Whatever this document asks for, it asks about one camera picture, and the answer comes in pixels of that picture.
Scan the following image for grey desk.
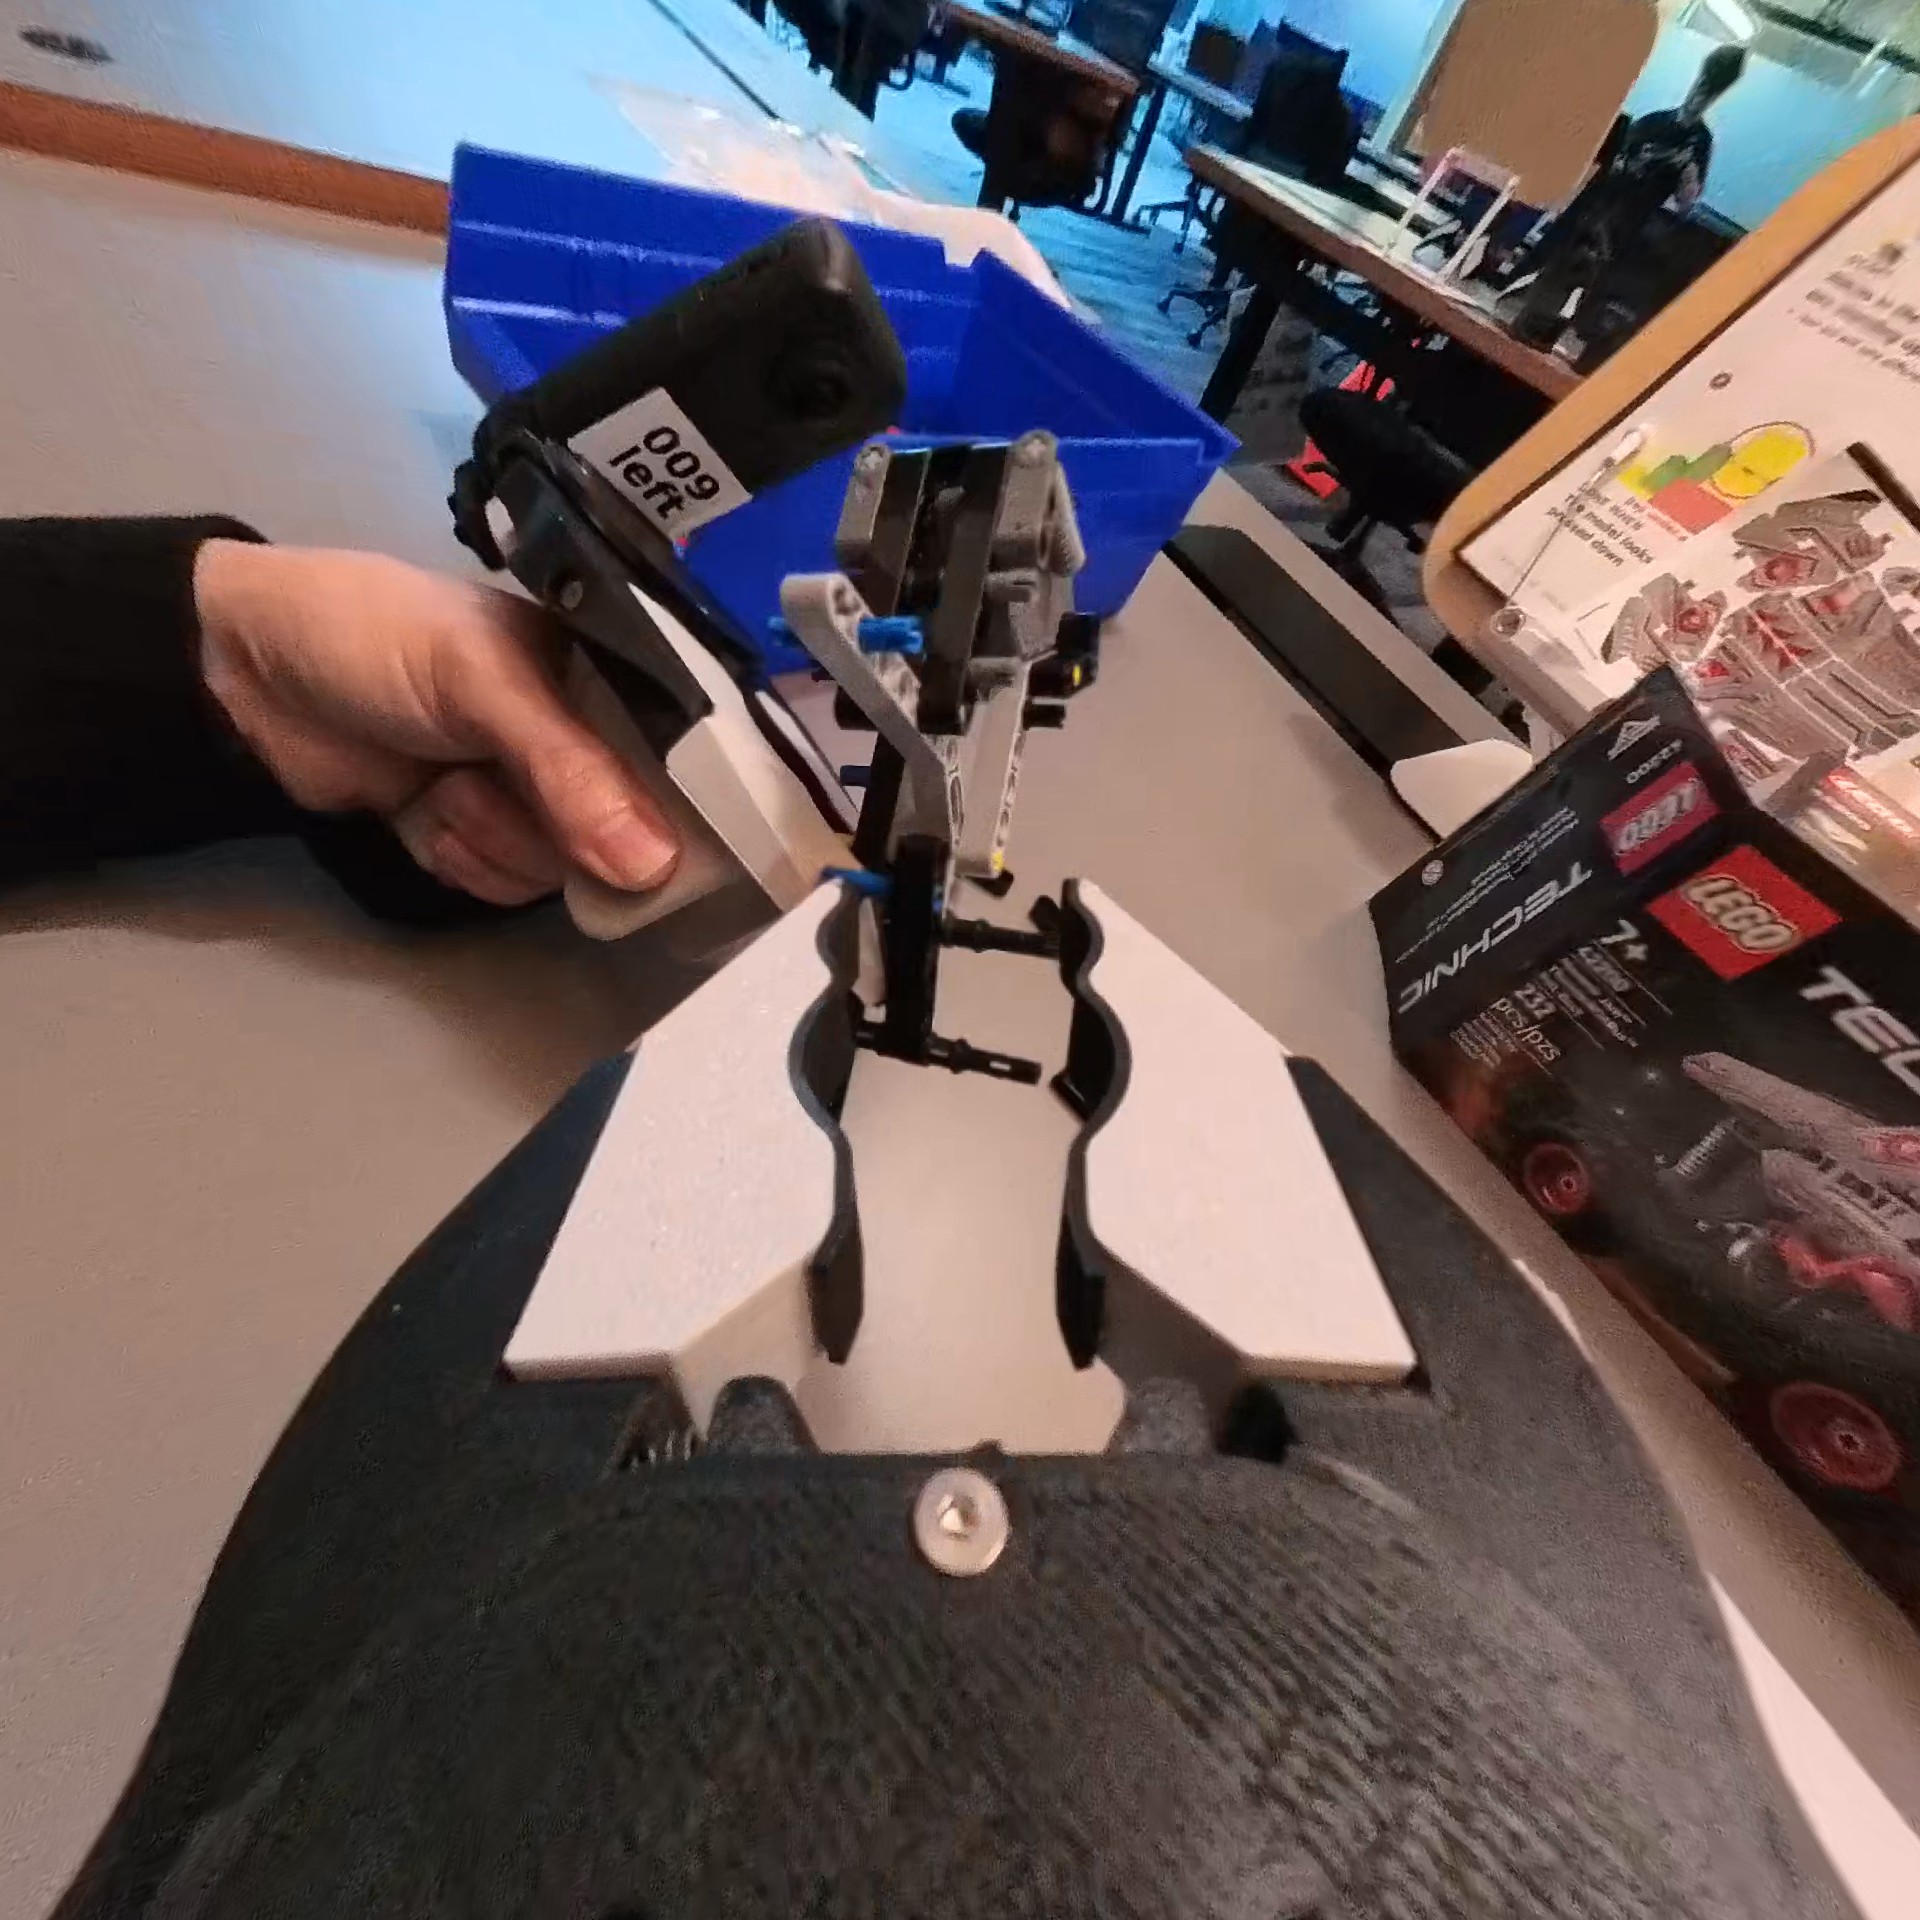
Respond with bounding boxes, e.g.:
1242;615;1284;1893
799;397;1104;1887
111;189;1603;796
0;150;1920;1920

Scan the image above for black office chair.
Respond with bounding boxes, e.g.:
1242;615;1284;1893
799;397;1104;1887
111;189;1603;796
1304;381;1489;607

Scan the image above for wooden framed instruction board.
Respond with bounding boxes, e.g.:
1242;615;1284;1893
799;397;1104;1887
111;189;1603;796
1424;119;1920;841

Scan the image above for blue plastic bin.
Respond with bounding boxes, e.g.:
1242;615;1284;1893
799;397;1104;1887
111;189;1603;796
442;141;1242;686

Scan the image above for wooden office table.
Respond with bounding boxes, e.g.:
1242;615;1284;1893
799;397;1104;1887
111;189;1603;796
1183;141;1595;429
928;0;1150;219

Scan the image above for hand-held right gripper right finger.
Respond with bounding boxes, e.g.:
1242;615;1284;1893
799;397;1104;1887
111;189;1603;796
1050;881;1422;1451

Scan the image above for black toy set box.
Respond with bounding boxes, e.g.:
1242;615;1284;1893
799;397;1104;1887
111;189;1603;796
1367;667;1920;1626

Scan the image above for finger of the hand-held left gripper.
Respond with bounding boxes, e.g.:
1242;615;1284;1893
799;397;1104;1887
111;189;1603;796
626;582;846;917

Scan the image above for toy brick vehicle frame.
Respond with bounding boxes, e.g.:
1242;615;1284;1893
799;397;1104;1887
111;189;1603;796
777;431;1107;1090

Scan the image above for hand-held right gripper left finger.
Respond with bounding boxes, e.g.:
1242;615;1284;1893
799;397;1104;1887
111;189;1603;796
504;878;889;1431

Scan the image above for person's left hand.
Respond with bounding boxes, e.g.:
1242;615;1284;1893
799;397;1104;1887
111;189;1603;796
195;538;694;905

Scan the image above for person's left forearm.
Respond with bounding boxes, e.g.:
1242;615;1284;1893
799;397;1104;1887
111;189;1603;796
0;516;452;926

